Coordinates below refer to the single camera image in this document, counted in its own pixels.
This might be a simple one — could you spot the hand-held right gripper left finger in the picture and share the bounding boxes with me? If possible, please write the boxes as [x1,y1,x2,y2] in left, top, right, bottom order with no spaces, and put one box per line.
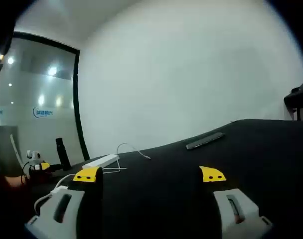
[24,166,104,239]

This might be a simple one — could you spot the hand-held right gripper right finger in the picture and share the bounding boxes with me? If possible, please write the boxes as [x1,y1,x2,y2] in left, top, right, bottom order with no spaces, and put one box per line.
[198,165,275,239]

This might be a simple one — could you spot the white charger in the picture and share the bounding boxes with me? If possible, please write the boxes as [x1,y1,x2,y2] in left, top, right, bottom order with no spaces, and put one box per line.
[50,185,69,198]

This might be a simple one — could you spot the white power strip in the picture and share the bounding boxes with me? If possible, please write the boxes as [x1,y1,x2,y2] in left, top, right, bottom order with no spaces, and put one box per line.
[81,153,121,170]

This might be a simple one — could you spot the black phone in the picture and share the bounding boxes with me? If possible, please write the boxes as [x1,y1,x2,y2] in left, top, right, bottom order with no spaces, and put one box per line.
[185,132,226,150]

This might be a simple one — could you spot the white charging cable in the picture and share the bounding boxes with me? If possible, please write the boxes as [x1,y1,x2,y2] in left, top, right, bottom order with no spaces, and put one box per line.
[55,142,152,188]

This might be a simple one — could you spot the black bottle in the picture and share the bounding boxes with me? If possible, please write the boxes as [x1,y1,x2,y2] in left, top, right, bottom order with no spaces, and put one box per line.
[55,137,72,171]

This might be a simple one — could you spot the black table cloth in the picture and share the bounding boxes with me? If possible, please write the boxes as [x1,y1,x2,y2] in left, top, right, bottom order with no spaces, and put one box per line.
[24,119,303,239]

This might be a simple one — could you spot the black flat device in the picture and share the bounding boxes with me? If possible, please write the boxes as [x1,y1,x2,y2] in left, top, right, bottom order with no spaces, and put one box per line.
[284,78,303,121]

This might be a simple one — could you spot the white power cable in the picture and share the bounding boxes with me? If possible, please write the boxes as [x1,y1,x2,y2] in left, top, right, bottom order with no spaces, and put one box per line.
[33,193,54,216]

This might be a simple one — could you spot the glass partition black frame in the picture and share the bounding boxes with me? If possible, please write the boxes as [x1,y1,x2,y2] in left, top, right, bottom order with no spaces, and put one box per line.
[0,31,91,175]

